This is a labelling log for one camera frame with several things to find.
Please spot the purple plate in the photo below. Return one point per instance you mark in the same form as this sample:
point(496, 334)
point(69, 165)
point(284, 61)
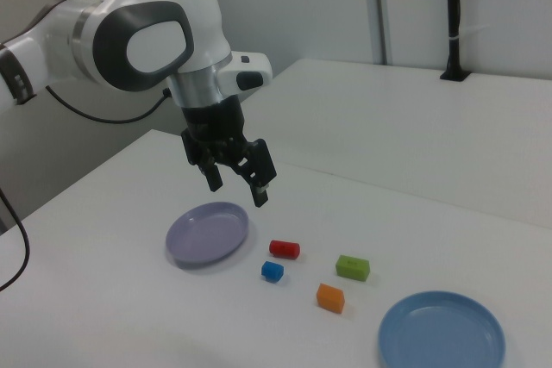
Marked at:
point(207, 234)

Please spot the orange rectangular block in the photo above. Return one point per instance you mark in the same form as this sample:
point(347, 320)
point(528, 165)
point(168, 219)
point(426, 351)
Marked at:
point(330, 297)

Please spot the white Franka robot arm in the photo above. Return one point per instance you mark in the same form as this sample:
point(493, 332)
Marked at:
point(151, 1)

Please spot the small blue block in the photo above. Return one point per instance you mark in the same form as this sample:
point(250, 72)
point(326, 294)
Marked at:
point(271, 271)

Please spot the green rectangular block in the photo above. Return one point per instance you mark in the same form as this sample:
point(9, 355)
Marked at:
point(353, 266)

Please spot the blue plate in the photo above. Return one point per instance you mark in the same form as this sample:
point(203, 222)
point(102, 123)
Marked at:
point(440, 333)

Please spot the black camera pole with base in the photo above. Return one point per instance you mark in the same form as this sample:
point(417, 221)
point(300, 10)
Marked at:
point(453, 19)

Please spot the red cylinder block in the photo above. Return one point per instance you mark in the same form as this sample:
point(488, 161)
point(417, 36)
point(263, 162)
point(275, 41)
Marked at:
point(284, 249)

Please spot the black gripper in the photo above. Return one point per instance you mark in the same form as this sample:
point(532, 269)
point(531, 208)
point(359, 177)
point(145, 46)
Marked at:
point(213, 122)

